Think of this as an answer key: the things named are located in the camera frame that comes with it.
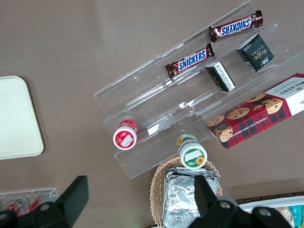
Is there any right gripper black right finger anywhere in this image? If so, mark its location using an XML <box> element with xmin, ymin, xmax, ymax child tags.
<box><xmin>190</xmin><ymin>176</ymin><xmax>252</xmax><ymax>228</ymax></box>

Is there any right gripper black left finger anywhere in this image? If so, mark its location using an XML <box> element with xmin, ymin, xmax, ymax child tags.
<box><xmin>16</xmin><ymin>176</ymin><xmax>89</xmax><ymax>228</ymax></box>

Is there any light oval wicker basket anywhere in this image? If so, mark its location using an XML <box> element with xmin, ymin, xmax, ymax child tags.
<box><xmin>149</xmin><ymin>155</ymin><xmax>224</xmax><ymax>228</ymax></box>

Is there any beige plastic tray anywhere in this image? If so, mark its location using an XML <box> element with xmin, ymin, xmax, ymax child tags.
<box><xmin>0</xmin><ymin>75</ymin><xmax>45</xmax><ymax>160</ymax></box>

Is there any clear acrylic bottle rack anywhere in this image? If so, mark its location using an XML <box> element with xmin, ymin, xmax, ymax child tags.
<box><xmin>0</xmin><ymin>187</ymin><xmax>59</xmax><ymax>214</ymax></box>

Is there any stack of foil containers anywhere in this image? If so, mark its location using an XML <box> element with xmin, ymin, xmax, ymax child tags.
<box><xmin>162</xmin><ymin>166</ymin><xmax>220</xmax><ymax>228</ymax></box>

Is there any green lid yoghurt cup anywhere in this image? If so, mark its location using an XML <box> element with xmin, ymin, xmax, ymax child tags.
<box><xmin>176</xmin><ymin>133</ymin><xmax>208</xmax><ymax>170</ymax></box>

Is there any red cola bottle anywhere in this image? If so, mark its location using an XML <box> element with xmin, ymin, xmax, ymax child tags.
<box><xmin>9</xmin><ymin>197</ymin><xmax>30</xmax><ymax>212</ymax></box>

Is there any white rectangular bin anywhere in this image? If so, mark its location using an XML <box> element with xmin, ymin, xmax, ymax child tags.
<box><xmin>237</xmin><ymin>196</ymin><xmax>304</xmax><ymax>228</ymax></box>

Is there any clear rice cracker bag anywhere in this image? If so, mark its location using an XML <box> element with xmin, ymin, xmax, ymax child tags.
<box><xmin>273</xmin><ymin>206</ymin><xmax>295</xmax><ymax>226</ymax></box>

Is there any red lid yoghurt cup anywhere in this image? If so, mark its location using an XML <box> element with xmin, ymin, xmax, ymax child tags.
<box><xmin>113</xmin><ymin>119</ymin><xmax>139</xmax><ymax>150</ymax></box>

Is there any teal snack packet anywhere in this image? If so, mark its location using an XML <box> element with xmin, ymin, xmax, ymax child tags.
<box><xmin>288</xmin><ymin>205</ymin><xmax>304</xmax><ymax>228</ymax></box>

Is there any red tartan cookie box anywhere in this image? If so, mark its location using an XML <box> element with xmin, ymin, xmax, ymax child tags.
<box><xmin>206</xmin><ymin>73</ymin><xmax>304</xmax><ymax>150</ymax></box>

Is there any clear acrylic stepped riser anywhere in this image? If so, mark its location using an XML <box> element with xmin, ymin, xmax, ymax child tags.
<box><xmin>94</xmin><ymin>56</ymin><xmax>211</xmax><ymax>180</ymax></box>
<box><xmin>159</xmin><ymin>0</ymin><xmax>304</xmax><ymax>141</ymax></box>

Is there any small black white box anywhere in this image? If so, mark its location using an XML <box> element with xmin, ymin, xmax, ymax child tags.
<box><xmin>205</xmin><ymin>61</ymin><xmax>236</xmax><ymax>92</ymax></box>

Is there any Snickers chocolate bar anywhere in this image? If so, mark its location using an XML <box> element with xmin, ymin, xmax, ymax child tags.
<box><xmin>165</xmin><ymin>44</ymin><xmax>216</xmax><ymax>79</ymax></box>
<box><xmin>208</xmin><ymin>10</ymin><xmax>264</xmax><ymax>43</ymax></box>

